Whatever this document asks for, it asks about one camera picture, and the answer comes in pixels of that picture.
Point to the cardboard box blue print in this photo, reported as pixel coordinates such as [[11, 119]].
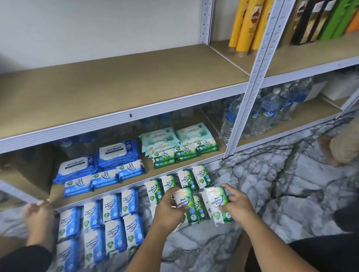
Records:
[[24, 177]]

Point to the white box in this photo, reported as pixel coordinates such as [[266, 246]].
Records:
[[343, 86]]

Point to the grey metal shelf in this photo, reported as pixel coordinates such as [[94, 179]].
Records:
[[106, 122]]

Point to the group of blue wipe packets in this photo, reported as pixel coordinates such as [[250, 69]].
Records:
[[90, 216]]

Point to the person's left foot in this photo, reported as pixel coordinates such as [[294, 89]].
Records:
[[40, 225]]

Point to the person's foot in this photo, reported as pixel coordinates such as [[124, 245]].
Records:
[[40, 225], [327, 149]]

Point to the person's right forearm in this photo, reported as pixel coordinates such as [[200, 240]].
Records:
[[277, 253]]

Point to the person's right hand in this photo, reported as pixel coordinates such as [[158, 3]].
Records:
[[239, 205]]

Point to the yellow bottle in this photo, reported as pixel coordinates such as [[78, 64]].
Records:
[[252, 20], [265, 23], [240, 18]]

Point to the group of green pine packets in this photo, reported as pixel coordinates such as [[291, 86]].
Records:
[[185, 178]]

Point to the water bottles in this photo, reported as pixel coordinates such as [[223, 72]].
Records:
[[266, 111]]

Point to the person's left hand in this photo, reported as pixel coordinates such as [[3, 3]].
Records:
[[166, 217]]

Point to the person's right leg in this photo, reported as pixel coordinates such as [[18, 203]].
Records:
[[338, 255]]

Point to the person's left forearm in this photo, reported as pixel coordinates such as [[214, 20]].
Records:
[[148, 261]]

